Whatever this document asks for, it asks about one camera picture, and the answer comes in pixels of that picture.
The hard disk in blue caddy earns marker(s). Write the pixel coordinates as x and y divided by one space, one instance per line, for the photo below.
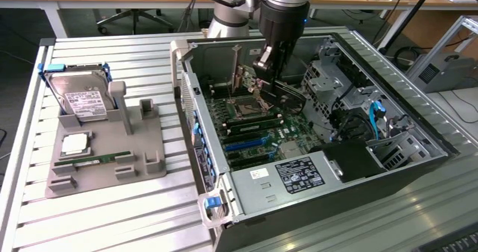
80 95

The aluminium profile frame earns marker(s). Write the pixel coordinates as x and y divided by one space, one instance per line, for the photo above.
447 37

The grey computer tower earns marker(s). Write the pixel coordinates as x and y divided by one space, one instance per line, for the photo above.
447 72

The silver perforated drive cage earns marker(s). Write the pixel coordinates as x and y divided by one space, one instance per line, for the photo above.
321 81

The graphics card with metal bracket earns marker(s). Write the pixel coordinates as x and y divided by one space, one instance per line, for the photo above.
244 75

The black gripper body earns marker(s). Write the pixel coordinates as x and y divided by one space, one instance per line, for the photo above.
283 22

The silver disk bay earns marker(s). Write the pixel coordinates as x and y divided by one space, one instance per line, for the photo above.
395 154

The CPU socket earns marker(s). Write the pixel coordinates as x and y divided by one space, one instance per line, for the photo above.
244 109

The black tripod pole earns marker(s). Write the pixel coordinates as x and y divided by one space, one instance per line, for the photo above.
410 14

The green RAM stick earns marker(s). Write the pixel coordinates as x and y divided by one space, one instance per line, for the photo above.
94 160

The green motherboard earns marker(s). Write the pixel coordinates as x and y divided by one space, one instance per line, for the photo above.
293 123

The long black expansion slot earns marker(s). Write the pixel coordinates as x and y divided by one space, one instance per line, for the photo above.
242 137
254 163
250 157

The blue plastic case latch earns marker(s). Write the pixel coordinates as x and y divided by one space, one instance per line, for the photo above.
211 203

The grey power supply unit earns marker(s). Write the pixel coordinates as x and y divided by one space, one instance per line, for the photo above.
260 190

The open black PC case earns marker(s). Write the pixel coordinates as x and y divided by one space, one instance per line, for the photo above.
335 207

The silver chipset heatsink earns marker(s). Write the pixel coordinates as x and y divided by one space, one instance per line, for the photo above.
291 149

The installed RAM stick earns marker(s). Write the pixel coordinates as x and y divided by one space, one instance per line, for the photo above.
246 128

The silver CPU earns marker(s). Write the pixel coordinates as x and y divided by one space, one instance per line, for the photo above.
75 145

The black keyboard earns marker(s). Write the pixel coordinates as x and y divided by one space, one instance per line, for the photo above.
459 245

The black office chair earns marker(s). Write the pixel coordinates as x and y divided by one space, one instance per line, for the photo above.
136 14

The grey parts rack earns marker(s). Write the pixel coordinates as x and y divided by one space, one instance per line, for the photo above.
108 142

